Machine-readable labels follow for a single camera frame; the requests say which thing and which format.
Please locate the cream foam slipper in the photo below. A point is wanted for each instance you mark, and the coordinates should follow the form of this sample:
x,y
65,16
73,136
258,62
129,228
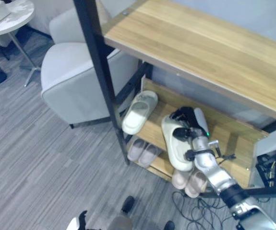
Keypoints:
x,y
176,153
137,115

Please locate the black metal rack frame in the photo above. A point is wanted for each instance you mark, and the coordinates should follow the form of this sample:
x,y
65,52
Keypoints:
x,y
99,60

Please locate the low wooden rack shelf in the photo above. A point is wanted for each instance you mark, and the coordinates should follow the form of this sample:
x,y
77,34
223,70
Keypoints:
x,y
160,165

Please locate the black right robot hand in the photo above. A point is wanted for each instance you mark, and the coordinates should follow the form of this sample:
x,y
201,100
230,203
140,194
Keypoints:
x,y
200,119

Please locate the slanted wooden rack shelf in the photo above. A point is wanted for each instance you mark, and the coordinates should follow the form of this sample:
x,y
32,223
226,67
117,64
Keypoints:
x,y
229,139

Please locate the pale pink slipper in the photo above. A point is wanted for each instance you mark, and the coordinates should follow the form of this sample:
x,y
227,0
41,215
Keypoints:
x,y
135,149
148,154
195,185
179,180

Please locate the metal table leg base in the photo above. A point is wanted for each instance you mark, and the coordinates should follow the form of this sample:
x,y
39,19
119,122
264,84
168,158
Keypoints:
x,y
23,52

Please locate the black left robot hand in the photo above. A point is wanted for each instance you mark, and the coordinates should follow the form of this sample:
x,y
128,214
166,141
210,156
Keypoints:
x,y
82,218

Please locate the round white marble table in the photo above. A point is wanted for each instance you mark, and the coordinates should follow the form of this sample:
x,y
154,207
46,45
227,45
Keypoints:
x,y
15,16

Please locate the grey robot body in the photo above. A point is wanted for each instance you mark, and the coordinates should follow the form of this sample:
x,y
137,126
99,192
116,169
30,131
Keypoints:
x,y
121,224

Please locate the white sofa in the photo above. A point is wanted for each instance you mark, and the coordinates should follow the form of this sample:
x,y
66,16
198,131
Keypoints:
x,y
46,14

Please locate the white upholstered armchair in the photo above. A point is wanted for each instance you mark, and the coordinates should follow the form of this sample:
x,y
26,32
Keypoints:
x,y
80,83

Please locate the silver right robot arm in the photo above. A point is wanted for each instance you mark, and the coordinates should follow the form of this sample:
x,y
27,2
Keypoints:
x,y
214,175

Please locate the large wooden rack board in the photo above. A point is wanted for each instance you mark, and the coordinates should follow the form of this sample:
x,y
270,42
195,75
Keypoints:
x,y
200,52

